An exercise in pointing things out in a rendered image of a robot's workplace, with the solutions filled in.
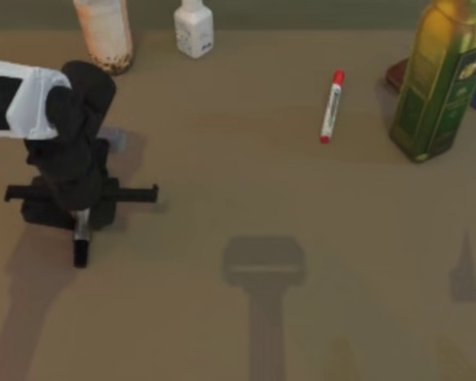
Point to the green olive oil bottle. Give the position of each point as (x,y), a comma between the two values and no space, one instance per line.
(436,87)

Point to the brown round object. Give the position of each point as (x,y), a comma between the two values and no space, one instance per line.
(396,77)

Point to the red and white marker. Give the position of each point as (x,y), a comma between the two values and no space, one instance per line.
(331,107)

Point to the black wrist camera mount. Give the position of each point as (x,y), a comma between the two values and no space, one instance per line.
(43,216)

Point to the small white plastic bottle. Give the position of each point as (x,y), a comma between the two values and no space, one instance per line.
(193,31)

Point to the clear cup with brown bottom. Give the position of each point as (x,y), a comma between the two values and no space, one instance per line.
(105,31)

